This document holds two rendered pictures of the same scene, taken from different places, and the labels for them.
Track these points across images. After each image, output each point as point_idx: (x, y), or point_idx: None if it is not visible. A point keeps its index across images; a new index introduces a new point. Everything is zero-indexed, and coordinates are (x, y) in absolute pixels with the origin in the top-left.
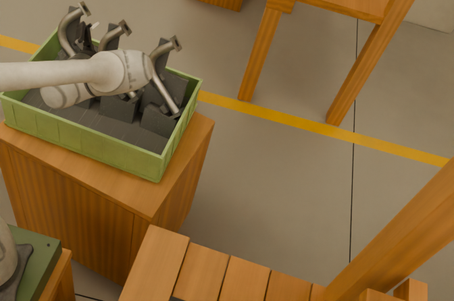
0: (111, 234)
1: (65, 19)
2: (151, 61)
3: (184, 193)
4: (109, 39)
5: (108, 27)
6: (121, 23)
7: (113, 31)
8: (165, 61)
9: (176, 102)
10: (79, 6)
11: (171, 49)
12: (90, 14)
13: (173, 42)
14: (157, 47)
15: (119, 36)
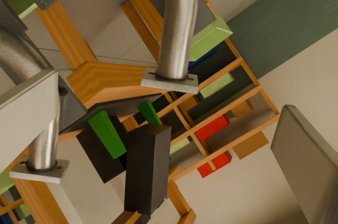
0: None
1: None
2: (22, 74)
3: None
4: (175, 7)
5: (207, 9)
6: (190, 92)
7: (186, 44)
8: (14, 82)
9: None
10: None
11: (28, 153)
12: None
13: (43, 181)
14: (59, 113)
15: (160, 15)
